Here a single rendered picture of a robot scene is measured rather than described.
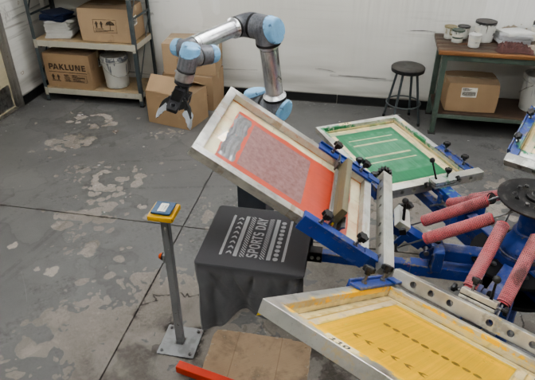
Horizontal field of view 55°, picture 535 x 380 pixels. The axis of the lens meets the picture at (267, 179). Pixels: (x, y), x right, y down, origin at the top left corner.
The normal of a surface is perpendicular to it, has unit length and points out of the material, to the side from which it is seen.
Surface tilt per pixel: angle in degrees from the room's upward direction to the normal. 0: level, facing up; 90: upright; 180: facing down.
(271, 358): 0
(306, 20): 90
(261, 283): 95
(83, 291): 0
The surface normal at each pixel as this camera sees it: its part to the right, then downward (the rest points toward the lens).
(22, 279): 0.00, -0.85
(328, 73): -0.18, 0.52
